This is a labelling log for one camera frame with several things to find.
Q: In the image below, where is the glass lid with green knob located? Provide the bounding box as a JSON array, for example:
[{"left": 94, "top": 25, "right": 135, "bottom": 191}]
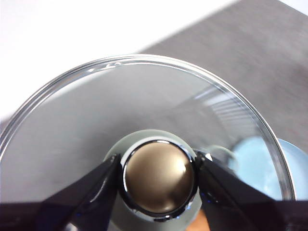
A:
[{"left": 0, "top": 53, "right": 297, "bottom": 231}]

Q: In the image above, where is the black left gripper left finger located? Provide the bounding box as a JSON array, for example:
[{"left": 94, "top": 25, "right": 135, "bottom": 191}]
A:
[{"left": 0, "top": 154, "right": 122, "bottom": 231}]

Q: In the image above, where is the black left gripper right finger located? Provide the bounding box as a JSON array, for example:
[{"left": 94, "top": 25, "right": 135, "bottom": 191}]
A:
[{"left": 194, "top": 150, "right": 308, "bottom": 231}]

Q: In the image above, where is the blue round plate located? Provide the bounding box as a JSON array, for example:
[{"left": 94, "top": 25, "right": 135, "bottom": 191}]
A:
[{"left": 228, "top": 136, "right": 308, "bottom": 201}]

